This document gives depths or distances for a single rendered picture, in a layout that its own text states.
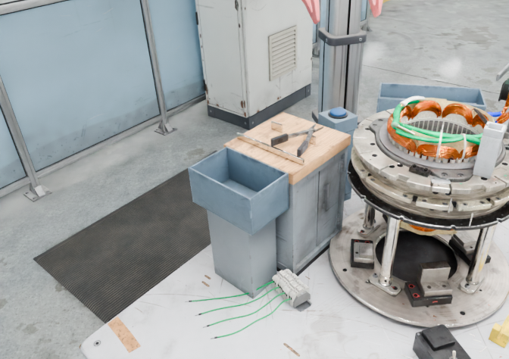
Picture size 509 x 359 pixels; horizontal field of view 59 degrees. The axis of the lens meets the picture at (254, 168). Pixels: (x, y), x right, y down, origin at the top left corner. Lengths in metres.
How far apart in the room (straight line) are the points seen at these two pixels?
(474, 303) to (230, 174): 0.56
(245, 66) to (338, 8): 1.91
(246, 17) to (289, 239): 2.22
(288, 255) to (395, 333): 0.26
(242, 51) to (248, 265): 2.28
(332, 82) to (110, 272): 1.44
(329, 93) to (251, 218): 0.60
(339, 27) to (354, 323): 0.74
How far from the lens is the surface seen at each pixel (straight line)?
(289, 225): 0.94
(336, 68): 1.29
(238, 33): 3.06
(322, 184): 0.98
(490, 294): 1.07
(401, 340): 0.97
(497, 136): 0.82
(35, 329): 2.20
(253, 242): 0.91
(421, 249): 1.16
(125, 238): 2.44
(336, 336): 0.95
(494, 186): 0.84
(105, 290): 2.21
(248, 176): 0.94
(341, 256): 1.07
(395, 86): 1.28
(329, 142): 0.96
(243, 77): 3.14
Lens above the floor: 1.54
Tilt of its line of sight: 32 degrees down
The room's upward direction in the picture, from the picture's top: 3 degrees counter-clockwise
